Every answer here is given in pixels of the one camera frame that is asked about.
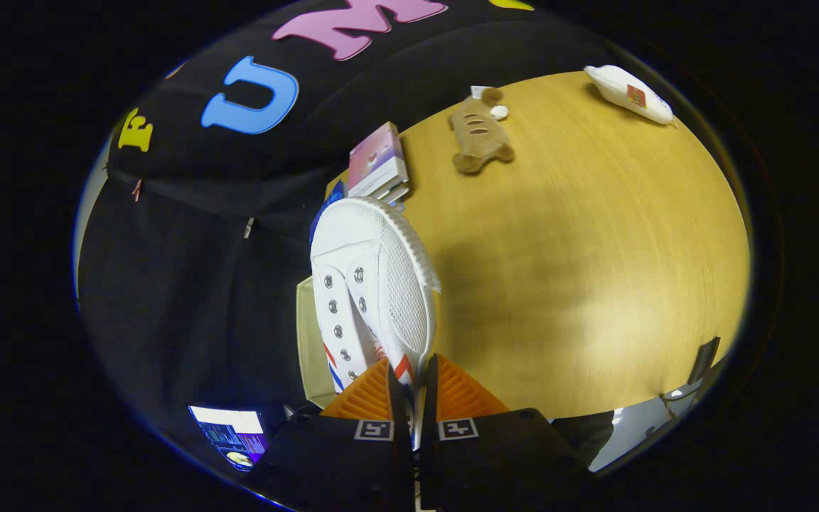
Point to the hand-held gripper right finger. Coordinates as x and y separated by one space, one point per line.
431 398

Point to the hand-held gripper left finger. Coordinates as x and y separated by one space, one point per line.
397 398

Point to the pink cover book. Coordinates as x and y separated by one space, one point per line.
375 156

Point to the white canvas shoe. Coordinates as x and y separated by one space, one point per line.
381 235

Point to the green fabric storage box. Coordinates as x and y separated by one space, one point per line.
308 341

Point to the white snack packet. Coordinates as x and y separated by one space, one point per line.
630 92

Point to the computer monitor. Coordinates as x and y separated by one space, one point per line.
232 434

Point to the black backdrop cloth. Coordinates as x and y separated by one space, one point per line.
189 284

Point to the brown plush toy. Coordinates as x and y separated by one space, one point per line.
479 131

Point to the silver clip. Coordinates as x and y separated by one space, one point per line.
248 227

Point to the dark blue book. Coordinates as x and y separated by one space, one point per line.
324 210

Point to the white book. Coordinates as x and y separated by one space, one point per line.
395 190

